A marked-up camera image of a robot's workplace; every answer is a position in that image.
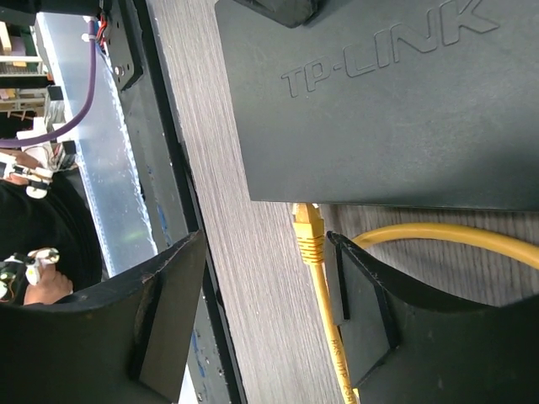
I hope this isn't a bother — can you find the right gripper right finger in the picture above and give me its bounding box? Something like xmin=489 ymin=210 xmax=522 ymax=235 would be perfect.
xmin=326 ymin=232 xmax=538 ymax=403

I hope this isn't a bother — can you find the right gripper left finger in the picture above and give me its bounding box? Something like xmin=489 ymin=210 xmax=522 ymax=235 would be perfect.
xmin=1 ymin=231 xmax=206 ymax=403

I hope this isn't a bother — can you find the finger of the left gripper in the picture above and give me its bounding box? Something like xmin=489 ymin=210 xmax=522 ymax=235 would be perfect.
xmin=235 ymin=0 xmax=333 ymax=28

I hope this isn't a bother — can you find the black network switch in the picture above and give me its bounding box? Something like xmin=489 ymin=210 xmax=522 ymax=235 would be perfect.
xmin=215 ymin=1 xmax=538 ymax=211

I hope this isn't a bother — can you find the yellow ethernet cable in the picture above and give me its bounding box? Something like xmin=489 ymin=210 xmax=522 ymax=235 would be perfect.
xmin=291 ymin=202 xmax=539 ymax=404

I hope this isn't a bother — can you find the operator bare hand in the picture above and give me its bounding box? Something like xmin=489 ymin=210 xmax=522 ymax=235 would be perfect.
xmin=24 ymin=267 xmax=73 ymax=306

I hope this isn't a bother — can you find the aluminium rail frame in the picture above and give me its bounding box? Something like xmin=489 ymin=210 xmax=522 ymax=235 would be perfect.
xmin=35 ymin=12 xmax=190 ymax=279

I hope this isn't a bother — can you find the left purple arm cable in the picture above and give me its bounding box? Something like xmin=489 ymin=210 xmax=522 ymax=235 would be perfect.
xmin=0 ymin=19 xmax=99 ymax=148

